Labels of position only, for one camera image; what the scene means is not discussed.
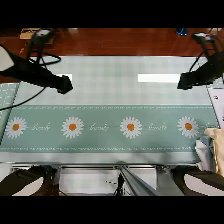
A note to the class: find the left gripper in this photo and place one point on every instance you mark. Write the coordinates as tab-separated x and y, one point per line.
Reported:
65	84

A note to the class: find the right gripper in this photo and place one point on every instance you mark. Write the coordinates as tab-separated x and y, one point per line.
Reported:
185	81

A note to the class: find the cream T-shirt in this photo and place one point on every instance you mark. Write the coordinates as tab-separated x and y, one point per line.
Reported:
218	150

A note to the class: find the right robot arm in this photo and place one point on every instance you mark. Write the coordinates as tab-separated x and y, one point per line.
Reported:
210	71

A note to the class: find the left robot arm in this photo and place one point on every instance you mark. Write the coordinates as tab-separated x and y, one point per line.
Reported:
26	70

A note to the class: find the blue object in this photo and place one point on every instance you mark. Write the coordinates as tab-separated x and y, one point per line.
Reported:
182	31

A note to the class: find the cardboard box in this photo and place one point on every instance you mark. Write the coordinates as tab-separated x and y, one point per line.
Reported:
26	34

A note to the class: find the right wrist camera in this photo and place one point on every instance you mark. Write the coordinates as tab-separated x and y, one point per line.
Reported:
200	36

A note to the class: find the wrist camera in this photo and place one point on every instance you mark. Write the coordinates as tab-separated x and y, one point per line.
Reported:
200	36
43	33

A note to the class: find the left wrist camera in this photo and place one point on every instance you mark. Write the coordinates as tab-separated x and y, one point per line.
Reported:
43	33

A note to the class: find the silver frame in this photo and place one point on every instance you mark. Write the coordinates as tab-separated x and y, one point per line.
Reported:
136	183

